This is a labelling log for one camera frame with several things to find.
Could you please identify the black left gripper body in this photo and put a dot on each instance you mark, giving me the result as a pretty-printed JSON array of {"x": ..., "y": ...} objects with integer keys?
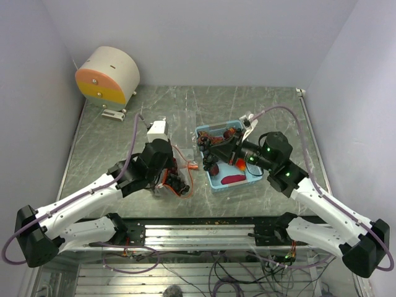
[{"x": 153, "y": 176}]

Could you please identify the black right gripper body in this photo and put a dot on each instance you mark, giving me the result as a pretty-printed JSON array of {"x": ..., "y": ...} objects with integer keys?
[{"x": 247, "y": 151}]

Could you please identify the clear orange-zip bag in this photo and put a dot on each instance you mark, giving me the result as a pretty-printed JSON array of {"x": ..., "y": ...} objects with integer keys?
[{"x": 181, "y": 126}]

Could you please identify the dark red grape bunch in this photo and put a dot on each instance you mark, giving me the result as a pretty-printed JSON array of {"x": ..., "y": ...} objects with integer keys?
[{"x": 175, "y": 181}]

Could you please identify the dark blue grape bunch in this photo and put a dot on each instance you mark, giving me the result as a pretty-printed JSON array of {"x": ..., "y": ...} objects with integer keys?
[{"x": 208, "y": 158}]

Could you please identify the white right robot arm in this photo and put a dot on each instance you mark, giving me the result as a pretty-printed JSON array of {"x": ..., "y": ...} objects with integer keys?
[{"x": 360, "y": 242}]

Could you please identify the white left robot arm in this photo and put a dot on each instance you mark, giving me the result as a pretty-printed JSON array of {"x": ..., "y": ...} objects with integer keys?
[{"x": 45, "y": 232}]

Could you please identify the light blue plastic basket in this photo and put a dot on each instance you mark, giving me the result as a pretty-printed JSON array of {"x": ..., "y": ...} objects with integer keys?
[{"x": 253, "y": 173}]

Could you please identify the magenta eggplant toy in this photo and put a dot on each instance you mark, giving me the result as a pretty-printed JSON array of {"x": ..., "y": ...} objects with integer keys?
[{"x": 230, "y": 179}]

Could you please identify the dark red round fruit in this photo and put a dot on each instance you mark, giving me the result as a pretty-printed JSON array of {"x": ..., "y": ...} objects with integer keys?
[{"x": 214, "y": 169}]

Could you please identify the round pastel drawer cabinet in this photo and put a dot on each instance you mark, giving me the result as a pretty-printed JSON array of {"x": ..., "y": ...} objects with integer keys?
[{"x": 108, "y": 78}]

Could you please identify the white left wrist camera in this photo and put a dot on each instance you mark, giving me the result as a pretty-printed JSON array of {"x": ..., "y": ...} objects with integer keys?
[{"x": 158, "y": 130}]

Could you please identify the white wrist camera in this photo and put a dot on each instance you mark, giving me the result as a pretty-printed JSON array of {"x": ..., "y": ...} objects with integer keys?
[
  {"x": 158, "y": 130},
  {"x": 248, "y": 123}
]

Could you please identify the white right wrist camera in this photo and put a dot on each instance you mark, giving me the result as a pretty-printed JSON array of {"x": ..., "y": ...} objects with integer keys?
[{"x": 248, "y": 123}]

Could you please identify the white bracket block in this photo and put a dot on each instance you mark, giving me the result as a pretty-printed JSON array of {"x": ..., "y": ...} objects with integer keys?
[{"x": 114, "y": 115}]

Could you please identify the aluminium rail base frame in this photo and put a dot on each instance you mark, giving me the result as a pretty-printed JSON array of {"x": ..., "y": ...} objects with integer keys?
[{"x": 203, "y": 257}]

